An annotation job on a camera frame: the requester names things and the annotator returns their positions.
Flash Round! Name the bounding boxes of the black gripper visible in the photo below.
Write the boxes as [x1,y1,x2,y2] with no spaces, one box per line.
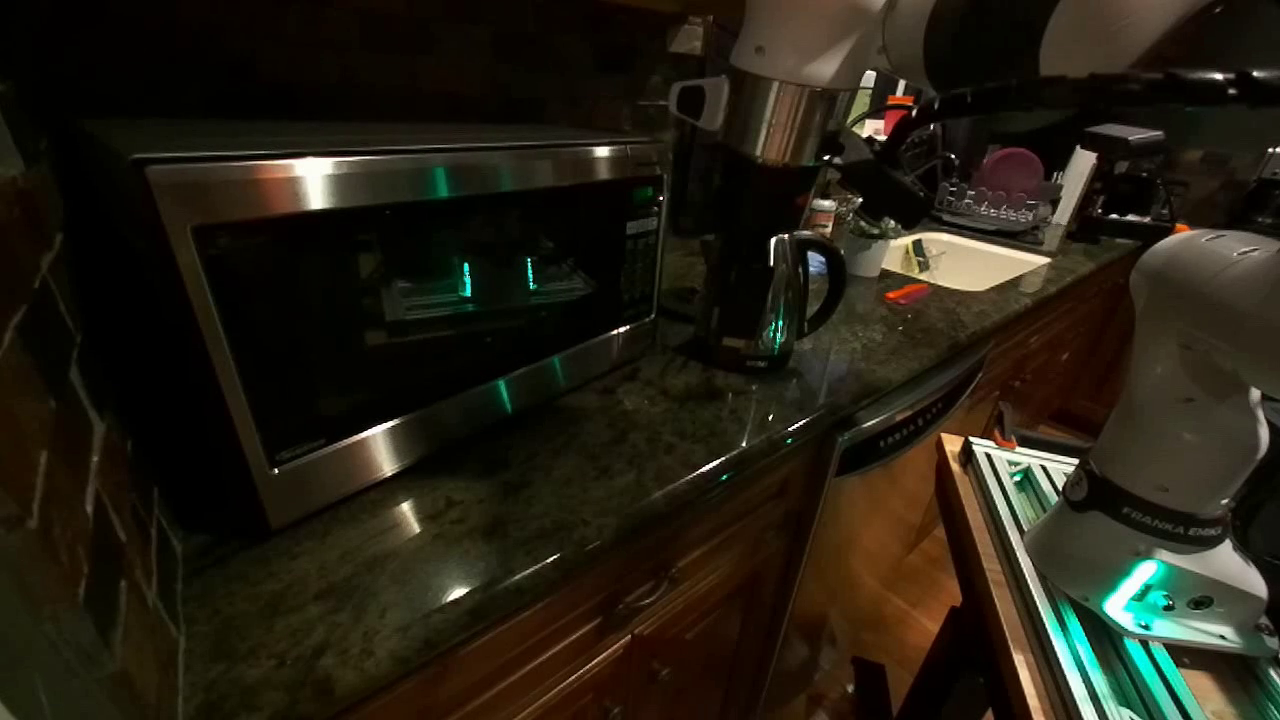
[823,128,933,229]

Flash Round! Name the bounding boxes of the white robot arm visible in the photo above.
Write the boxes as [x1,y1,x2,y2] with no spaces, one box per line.
[732,0,1280,547]

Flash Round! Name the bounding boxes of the stainless steel microwave oven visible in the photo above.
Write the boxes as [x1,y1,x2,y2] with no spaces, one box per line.
[73,118,663,534]

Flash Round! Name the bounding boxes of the white kitchen sink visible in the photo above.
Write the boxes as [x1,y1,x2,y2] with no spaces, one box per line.
[886,232,1044,293]

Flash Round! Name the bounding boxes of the orange tool on counter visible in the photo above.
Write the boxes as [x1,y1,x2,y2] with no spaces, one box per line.
[880,278,933,307]

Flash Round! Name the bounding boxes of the stainless steel electric kettle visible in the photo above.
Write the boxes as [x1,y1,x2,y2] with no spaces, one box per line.
[702,229,853,377]

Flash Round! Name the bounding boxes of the black coffee maker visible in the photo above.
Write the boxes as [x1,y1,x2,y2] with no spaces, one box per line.
[1078,123,1174,239]

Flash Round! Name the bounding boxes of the black dishwasher front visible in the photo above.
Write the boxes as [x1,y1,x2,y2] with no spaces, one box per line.
[833,360,982,477]

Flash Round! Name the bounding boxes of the wooden base cabinets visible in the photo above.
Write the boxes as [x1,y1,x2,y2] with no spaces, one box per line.
[354,269,1133,720]

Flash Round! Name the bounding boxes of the robot mounting base plate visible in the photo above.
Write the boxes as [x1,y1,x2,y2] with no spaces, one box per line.
[1026,508,1280,660]

